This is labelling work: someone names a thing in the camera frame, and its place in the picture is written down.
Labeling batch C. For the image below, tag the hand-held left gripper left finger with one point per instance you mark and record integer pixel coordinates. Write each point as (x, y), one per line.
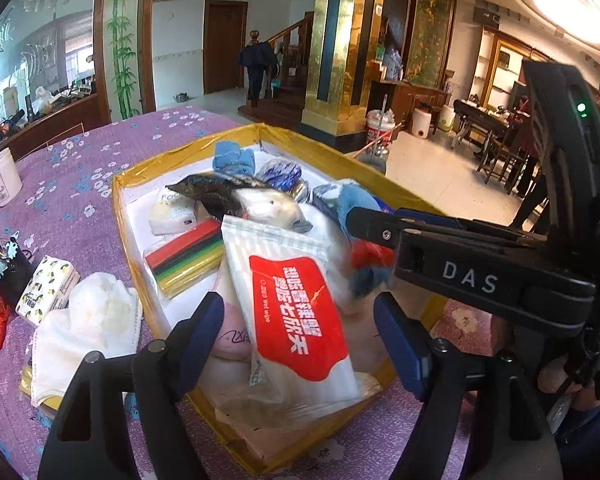
(202, 340)

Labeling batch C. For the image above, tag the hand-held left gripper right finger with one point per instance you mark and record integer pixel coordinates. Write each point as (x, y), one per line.
(395, 345)

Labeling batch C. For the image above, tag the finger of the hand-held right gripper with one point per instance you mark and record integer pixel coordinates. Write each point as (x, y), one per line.
(375, 225)

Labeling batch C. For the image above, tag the pink soft packet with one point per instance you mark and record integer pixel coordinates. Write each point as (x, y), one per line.
(232, 330)

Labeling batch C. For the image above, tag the light blue towel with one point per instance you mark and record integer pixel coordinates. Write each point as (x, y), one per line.
(357, 197)

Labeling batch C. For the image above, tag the red blue soft item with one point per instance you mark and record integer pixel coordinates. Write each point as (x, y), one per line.
(367, 267)

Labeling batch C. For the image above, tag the clear plastic bag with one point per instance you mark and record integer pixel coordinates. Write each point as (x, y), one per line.
(250, 405)

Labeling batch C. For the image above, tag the red label wet wipe pack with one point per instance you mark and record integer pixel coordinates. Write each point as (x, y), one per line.
(290, 310)

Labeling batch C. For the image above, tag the white box with yellow tape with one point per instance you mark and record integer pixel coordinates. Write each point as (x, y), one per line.
(140, 210)

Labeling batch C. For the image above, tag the black plastic bag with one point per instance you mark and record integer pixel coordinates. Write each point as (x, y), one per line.
(207, 192)

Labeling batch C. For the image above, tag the person's right hand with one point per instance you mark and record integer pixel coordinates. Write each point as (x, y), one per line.
(550, 375)

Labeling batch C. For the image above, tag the striped colourful cloth pack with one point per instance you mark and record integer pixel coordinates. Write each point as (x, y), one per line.
(185, 257)

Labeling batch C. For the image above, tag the red white bucket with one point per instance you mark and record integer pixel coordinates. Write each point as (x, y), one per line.
(379, 127)

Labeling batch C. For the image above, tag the blue white plastic packet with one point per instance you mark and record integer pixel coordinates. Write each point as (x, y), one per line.
(279, 172)

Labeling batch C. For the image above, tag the white round bin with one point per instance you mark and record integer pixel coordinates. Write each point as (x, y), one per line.
(422, 124)

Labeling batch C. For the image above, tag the white crumpled cloth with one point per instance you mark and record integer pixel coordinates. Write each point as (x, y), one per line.
(87, 325)

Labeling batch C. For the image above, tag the dark wooden chair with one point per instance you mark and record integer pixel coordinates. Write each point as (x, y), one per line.
(500, 160)

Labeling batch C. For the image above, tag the white plastic container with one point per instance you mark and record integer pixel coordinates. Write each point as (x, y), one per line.
(446, 119)

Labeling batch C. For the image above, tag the white yellow tissue pack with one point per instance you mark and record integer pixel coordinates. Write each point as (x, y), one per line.
(172, 212)

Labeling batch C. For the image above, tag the dark wooden desk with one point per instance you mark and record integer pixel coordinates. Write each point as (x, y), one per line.
(480, 115)

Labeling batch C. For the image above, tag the wooden staircase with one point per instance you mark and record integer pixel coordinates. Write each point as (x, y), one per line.
(280, 105)

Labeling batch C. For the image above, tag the blue folded towel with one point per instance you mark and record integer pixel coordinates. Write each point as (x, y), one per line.
(232, 159)

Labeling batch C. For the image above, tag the blue water bottle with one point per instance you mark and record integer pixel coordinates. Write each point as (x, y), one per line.
(392, 64)

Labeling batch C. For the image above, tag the green patterned tissue pack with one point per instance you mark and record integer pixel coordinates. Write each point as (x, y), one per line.
(47, 290)

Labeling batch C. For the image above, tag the golden pillar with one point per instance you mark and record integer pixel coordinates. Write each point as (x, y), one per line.
(342, 45)

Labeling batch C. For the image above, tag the wooden shelf cabinet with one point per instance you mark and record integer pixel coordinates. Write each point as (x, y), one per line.
(500, 70)

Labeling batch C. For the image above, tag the black key pouch with keys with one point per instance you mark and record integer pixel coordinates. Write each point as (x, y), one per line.
(12, 277)

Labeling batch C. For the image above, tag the purple floral tablecloth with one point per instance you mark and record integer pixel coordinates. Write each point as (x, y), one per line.
(80, 160)

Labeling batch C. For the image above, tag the metal kettle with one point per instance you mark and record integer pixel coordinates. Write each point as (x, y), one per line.
(181, 96)

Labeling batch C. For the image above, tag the brown wooden door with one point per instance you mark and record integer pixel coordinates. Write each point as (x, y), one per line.
(225, 47)

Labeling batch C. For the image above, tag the black speaker box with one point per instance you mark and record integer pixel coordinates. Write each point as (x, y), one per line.
(486, 16)

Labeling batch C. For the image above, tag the white plastic jar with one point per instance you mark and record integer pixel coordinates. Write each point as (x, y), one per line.
(2, 177)

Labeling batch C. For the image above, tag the wooden counter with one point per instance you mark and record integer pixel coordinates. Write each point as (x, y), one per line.
(55, 125)

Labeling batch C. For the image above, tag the oval ceiling lamp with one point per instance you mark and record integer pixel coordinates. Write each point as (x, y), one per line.
(572, 15)

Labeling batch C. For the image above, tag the white plastic bag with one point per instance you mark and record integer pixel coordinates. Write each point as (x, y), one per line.
(42, 99)

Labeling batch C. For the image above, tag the bamboo painted column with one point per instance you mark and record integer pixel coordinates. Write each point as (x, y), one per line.
(122, 35)

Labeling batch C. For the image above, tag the etched glass partition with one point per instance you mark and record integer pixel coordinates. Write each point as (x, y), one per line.
(30, 35)

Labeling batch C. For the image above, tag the green landscape wall panel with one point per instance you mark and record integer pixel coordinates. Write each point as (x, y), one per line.
(430, 25)

